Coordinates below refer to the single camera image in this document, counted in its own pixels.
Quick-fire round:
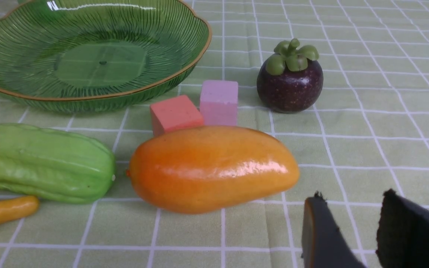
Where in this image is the yellow toy banana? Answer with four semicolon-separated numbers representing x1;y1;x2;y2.
0;196;40;224

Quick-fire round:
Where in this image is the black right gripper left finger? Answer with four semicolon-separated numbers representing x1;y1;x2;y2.
301;192;365;268

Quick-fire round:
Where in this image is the green glass plate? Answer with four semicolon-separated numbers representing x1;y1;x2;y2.
0;0;212;114

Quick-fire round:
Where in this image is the orange toy mango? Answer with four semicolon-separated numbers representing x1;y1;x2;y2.
126;125;300;215

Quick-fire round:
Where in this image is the green checkered tablecloth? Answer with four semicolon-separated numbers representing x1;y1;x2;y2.
0;0;429;268

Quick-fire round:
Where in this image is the dark purple toy mangosteen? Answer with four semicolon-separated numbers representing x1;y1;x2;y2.
257;38;324;113

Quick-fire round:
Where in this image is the green toy vegetable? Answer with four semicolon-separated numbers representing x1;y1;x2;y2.
0;123;116;204

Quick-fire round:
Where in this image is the pink foam cube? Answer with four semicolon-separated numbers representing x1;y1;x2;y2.
199;80;238;126

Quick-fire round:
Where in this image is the orange foam cube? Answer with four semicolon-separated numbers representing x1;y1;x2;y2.
149;95;204;136

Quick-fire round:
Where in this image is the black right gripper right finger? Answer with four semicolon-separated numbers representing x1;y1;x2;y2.
376;189;429;268

